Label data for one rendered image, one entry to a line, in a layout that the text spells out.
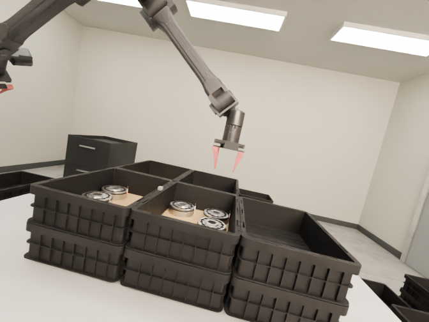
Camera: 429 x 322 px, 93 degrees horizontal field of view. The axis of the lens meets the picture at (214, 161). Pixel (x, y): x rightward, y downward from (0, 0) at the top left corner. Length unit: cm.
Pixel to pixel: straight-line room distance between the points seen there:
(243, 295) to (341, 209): 416
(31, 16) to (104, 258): 81
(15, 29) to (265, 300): 115
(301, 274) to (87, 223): 58
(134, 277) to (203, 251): 21
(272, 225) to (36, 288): 79
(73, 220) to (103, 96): 422
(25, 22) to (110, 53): 394
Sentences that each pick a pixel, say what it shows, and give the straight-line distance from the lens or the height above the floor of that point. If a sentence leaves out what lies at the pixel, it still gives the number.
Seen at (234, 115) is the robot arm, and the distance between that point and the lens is 68.
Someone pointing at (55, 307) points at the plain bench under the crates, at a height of 70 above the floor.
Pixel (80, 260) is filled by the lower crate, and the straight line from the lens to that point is 75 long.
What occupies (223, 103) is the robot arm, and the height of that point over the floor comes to 127.
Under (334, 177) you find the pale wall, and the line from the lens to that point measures 450.
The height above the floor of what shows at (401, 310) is 47.
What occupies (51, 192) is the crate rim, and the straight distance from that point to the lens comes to 72.
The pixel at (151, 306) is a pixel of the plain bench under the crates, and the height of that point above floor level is 70.
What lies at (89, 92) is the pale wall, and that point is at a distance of 499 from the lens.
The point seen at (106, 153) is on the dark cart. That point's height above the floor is 79.
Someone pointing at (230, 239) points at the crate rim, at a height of 92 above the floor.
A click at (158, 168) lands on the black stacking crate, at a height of 89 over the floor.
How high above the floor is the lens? 116
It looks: 6 degrees down
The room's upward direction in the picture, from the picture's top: 12 degrees clockwise
